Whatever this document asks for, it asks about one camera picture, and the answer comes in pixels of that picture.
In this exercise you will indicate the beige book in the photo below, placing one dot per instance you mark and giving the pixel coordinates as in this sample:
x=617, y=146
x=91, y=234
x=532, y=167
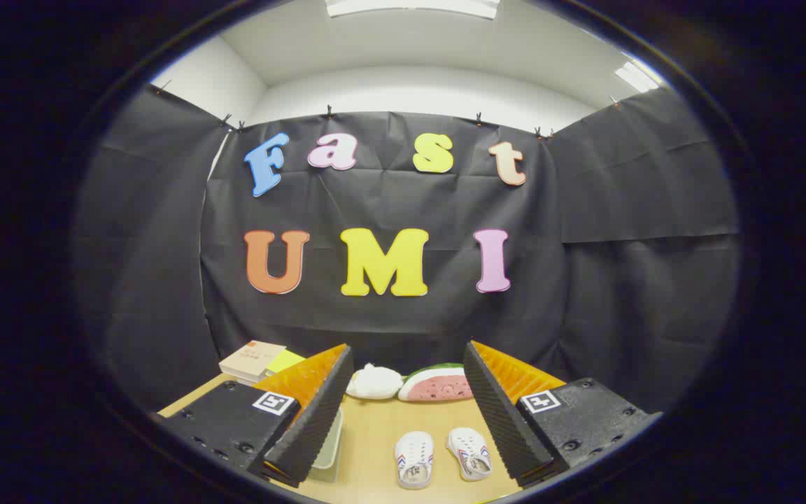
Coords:
x=252, y=358

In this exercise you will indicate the white fabric storage box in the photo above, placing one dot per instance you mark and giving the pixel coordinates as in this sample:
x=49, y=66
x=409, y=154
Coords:
x=329, y=448

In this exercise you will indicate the white plush toy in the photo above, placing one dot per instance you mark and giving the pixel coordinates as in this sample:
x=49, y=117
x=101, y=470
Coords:
x=375, y=383

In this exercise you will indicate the row of black cloth clips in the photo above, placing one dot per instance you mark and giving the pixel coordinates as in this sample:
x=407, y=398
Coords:
x=329, y=112

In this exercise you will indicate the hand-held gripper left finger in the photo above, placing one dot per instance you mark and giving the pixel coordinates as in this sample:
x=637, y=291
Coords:
x=319, y=420

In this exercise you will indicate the yellow book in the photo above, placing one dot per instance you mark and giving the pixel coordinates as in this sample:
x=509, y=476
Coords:
x=285, y=361

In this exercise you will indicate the white canvas shoe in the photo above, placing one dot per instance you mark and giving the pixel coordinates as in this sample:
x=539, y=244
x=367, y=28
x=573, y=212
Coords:
x=413, y=455
x=468, y=451

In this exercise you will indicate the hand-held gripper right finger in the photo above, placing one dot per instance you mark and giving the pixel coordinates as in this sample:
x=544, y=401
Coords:
x=501, y=420

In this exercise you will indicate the ceiling light panel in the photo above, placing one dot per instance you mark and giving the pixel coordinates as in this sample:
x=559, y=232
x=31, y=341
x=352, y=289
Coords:
x=637, y=75
x=413, y=7

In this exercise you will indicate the watermelon slice plush toy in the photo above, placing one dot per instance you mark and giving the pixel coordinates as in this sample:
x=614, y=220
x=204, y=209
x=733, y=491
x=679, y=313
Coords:
x=438, y=386

